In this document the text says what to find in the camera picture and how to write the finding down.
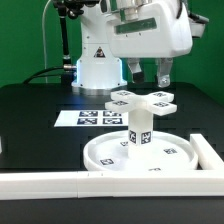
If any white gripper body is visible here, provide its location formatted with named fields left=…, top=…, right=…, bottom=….
left=106, top=0, right=192, bottom=58

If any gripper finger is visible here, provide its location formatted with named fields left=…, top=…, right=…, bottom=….
left=156, top=58, right=173, bottom=88
left=127, top=58, right=144, bottom=83

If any white cross-shaped table base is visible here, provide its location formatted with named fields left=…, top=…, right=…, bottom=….
left=105, top=90, right=177, bottom=116

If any white round table top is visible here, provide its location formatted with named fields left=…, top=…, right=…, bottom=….
left=83, top=130, right=198, bottom=172

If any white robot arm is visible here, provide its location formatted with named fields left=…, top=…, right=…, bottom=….
left=72, top=0, right=192, bottom=95

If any white marker sheet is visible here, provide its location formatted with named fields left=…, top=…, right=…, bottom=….
left=54, top=110, right=128, bottom=127

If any white L-shaped fence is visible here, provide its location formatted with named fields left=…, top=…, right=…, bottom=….
left=0, top=134, right=224, bottom=200

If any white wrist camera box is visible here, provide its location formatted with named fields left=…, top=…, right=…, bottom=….
left=188, top=12, right=209, bottom=38

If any black cable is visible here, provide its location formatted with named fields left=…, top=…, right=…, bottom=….
left=22, top=66, right=76, bottom=85

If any black camera stand pole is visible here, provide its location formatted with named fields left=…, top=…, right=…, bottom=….
left=53, top=0, right=100, bottom=85

